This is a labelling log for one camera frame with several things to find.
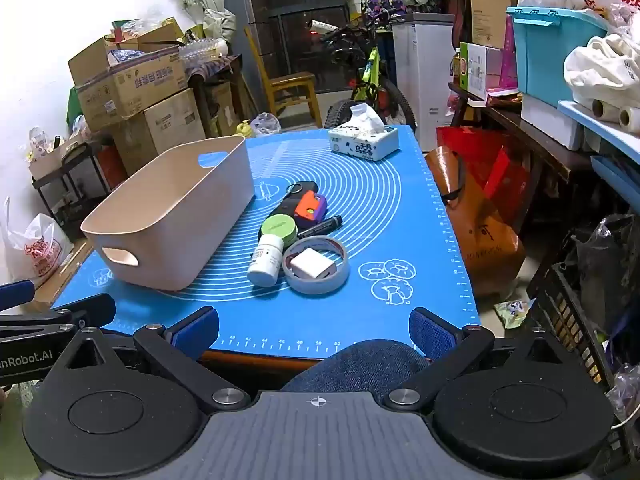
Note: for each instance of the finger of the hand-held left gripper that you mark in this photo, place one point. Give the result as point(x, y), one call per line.
point(17, 294)
point(75, 310)

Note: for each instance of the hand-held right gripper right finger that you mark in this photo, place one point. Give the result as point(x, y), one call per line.
point(431, 331)

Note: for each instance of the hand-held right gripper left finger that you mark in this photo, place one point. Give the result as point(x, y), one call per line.
point(196, 329)

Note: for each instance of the beige plastic basket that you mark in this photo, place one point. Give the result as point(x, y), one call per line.
point(165, 200)

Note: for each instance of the black marker pen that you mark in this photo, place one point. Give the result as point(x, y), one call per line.
point(320, 226)

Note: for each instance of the flat cardboard box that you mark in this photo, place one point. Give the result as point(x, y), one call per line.
point(65, 272)

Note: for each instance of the white red-print plastic bag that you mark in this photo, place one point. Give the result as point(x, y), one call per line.
point(40, 250)

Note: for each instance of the crumpled snack wrapper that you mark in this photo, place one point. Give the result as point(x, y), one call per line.
point(512, 312)

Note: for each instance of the blue silicone mat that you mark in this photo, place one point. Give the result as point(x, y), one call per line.
point(400, 240)

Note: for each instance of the white pill bottle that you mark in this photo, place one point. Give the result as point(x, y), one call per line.
point(265, 260)

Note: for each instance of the brown paper bag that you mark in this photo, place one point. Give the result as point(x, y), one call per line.
point(482, 245)

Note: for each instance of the clear tape roll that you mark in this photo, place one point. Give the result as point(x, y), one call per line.
point(316, 287)

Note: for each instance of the black metal cart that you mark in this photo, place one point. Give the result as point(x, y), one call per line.
point(75, 180)

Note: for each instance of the green round tin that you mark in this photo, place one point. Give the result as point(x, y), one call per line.
point(279, 227)

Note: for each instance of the black plastic crate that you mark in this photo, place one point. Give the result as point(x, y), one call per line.
point(565, 305)

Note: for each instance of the black key fob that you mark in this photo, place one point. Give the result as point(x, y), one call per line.
point(287, 207)

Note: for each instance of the red shopping bag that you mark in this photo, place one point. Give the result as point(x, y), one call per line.
point(472, 142)

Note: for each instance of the white tissue box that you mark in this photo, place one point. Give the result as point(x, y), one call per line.
point(365, 146)

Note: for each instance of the yellow plastic jug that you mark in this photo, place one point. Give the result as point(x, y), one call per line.
point(243, 129)

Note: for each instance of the clear plastic bag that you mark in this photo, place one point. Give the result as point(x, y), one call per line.
point(265, 124)

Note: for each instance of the printed open cardboard box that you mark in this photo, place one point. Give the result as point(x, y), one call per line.
point(130, 85)

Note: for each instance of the white foam box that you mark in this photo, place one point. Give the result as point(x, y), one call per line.
point(550, 120)

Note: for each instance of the white cabinet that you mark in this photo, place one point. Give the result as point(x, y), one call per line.
point(425, 70)

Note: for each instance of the dark wooden side table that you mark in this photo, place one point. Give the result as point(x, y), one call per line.
point(215, 67)

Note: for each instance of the yellow wooden chair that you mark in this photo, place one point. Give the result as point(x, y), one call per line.
point(287, 82)

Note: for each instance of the green black bicycle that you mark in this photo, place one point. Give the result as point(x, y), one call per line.
point(370, 72)

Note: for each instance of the green white carton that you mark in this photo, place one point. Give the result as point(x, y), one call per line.
point(472, 67)

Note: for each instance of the bag of plastic bottles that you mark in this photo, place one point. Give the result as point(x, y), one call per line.
point(202, 50)

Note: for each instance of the pink carton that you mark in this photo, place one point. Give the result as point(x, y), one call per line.
point(507, 60)

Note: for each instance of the small open cardboard box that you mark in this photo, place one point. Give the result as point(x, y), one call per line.
point(150, 35)

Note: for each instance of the paper rolls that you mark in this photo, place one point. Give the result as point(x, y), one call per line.
point(615, 112)

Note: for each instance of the teal plastic storage bin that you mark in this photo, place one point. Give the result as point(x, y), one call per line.
point(550, 60)

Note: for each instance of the white cloth bag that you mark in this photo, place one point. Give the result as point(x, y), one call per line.
point(600, 70)

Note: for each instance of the tall brown cardboard box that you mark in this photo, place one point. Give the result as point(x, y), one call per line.
point(492, 5)

